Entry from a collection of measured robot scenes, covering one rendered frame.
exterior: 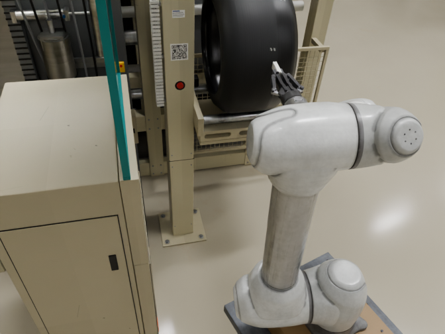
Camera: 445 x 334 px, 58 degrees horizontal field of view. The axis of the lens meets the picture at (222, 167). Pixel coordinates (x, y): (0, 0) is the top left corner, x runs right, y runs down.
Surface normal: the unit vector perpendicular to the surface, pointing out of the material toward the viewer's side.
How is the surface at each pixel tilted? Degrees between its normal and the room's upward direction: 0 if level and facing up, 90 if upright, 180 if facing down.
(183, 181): 90
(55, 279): 90
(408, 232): 0
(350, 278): 3
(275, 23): 49
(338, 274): 8
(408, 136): 55
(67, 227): 90
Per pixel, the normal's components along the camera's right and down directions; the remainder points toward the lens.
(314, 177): 0.08, 0.75
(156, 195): 0.05, -0.74
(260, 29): 0.22, 0.07
